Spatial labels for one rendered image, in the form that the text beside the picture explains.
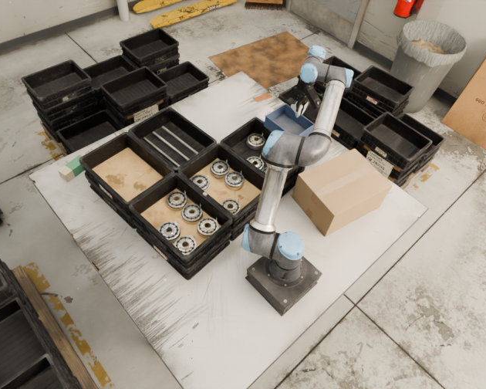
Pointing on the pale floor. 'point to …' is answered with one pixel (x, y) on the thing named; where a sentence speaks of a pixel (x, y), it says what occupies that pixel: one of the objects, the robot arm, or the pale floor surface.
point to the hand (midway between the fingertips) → (299, 116)
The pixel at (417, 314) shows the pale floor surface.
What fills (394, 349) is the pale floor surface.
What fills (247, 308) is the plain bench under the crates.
